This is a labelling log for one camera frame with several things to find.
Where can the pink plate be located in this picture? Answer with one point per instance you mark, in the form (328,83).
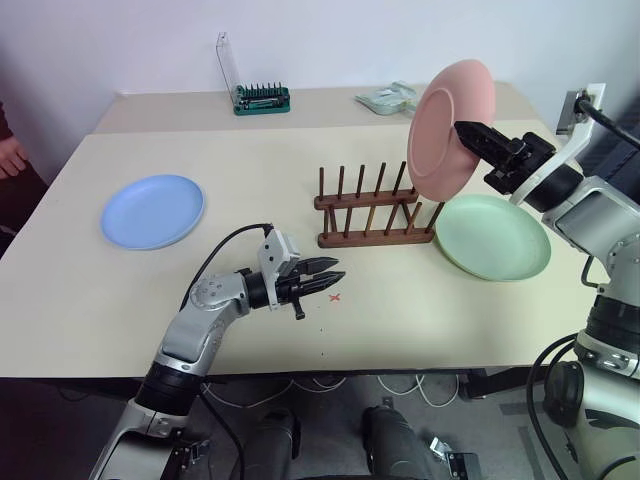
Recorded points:
(435,135)

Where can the bystander's dark clothing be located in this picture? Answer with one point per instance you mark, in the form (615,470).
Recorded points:
(17,210)

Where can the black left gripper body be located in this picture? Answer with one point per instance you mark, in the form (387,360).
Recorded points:
(290,292)

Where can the clear plastic bag packet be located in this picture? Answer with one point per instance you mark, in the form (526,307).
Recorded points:
(387,100)

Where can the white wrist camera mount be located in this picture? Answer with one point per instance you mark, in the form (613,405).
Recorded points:
(582,135)
(277,250)

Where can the blue plate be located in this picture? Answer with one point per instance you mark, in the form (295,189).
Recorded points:
(152,212)

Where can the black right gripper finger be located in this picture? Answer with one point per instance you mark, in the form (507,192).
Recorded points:
(485,142)

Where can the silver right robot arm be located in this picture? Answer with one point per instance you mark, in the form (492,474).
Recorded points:
(595,215)

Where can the green screwdriver bit set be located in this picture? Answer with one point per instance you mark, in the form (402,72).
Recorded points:
(262,102)

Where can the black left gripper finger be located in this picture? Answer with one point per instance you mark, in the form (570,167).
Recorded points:
(322,282)
(320,264)

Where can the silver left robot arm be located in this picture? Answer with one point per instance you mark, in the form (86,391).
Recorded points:
(190,330)

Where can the clear plastic case lid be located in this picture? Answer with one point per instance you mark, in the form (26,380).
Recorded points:
(227,65)

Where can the dark rounded leg shape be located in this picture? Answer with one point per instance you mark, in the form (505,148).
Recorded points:
(395,445)
(275,445)

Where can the wooden dish rack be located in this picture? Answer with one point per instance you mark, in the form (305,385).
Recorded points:
(375,238)

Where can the black metal latch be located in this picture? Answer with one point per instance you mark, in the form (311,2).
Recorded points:
(455,460)
(192,451)

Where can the green plate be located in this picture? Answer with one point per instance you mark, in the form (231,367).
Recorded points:
(495,240)

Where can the black table frame beam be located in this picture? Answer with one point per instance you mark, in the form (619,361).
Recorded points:
(500,382)

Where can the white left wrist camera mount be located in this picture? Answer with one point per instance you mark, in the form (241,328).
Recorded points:
(277,250)

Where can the bystander's bare hand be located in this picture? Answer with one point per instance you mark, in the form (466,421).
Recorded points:
(11,157)

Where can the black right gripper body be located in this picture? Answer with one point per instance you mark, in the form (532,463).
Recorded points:
(522,157)

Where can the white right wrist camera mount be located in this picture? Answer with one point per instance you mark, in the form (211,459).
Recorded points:
(582,135)

